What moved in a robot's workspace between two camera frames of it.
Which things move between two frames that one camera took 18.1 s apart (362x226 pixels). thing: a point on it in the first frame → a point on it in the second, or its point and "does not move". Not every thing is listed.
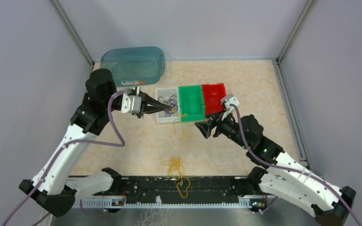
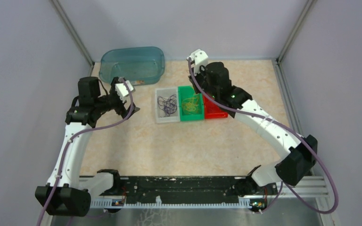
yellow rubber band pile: x=176 y=170 → x=189 y=105
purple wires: x=171 y=101 does not move
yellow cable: x=177 y=114 → x=189 y=105
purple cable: x=171 y=101 does not move
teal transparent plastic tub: x=134 y=66 does not move
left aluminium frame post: x=71 y=29 does not move
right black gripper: x=205 y=127 → x=194 y=85
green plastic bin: x=191 y=102 does not move
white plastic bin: x=168 y=100 does not move
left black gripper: x=146 y=99 → x=120 y=109
